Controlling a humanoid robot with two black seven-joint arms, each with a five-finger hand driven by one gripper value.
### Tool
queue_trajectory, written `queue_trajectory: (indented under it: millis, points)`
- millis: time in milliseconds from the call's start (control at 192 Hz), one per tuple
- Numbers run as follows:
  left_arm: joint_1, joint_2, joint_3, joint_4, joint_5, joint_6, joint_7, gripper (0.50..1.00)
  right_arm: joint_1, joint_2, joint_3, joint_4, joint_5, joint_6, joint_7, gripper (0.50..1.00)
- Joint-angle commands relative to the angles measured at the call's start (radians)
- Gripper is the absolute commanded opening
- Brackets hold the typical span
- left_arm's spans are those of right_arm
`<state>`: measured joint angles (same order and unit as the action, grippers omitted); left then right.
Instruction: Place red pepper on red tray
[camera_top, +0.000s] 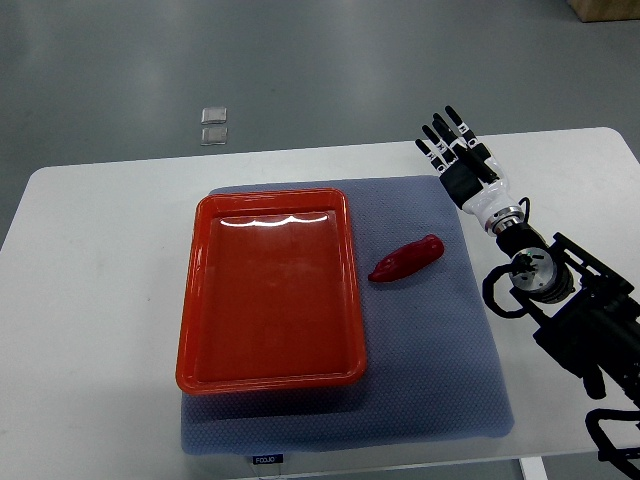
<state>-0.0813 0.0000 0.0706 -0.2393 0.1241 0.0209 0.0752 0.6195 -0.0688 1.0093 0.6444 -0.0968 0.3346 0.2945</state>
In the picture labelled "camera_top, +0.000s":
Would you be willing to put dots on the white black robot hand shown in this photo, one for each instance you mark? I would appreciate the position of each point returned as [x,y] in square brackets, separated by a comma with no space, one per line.
[474,180]

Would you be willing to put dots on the red pepper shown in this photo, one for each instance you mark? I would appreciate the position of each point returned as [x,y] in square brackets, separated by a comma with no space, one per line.
[408,260]

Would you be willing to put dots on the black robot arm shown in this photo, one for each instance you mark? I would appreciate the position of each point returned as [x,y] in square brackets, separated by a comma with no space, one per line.
[563,207]

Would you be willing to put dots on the red plastic tray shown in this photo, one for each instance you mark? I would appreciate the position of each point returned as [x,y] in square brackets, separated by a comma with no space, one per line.
[272,296]

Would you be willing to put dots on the cardboard box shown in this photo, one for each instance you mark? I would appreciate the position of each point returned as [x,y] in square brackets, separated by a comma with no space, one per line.
[590,11]

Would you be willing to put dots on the blue-grey mesh mat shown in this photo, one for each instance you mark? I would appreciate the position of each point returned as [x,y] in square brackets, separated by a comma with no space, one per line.
[433,371]

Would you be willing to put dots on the lower metal floor plate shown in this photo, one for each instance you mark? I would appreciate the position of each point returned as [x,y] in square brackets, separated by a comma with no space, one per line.
[215,135]

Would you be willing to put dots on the metal floor plate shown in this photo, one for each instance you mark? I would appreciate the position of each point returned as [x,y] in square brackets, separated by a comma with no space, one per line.
[213,115]
[215,135]

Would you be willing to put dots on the upper metal floor plate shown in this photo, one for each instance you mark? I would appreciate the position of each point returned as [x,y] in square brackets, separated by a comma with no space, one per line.
[213,115]

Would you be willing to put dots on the white table leg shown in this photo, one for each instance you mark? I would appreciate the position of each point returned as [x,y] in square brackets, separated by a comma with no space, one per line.
[532,468]

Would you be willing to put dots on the dark mat label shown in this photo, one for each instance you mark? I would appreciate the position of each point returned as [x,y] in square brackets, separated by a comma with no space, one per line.
[268,459]

